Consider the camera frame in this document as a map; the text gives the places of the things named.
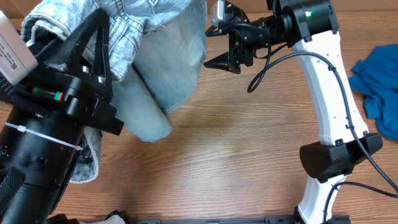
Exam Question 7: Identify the brown cardboard wall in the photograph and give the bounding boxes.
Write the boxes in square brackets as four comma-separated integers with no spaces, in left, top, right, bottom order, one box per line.
[1,0,397,19]

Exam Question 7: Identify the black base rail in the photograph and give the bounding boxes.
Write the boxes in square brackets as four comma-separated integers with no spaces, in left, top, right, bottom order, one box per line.
[46,210,352,224]

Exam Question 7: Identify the crumpled blue t-shirt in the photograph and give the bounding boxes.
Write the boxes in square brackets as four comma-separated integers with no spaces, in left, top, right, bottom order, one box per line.
[349,44,397,141]

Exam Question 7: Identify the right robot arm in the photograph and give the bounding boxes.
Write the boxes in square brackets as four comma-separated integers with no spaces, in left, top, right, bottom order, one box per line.
[205,1,382,223]

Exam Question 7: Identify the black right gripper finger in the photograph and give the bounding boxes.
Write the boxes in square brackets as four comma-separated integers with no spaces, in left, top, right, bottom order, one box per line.
[205,25,229,37]
[203,52,241,74]

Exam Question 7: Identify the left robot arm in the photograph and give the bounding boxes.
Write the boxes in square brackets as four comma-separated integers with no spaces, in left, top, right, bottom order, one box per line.
[1,9,123,223]

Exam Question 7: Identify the light blue denim shorts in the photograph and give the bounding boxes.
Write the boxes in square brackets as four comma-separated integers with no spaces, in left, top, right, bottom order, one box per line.
[21,0,208,184]

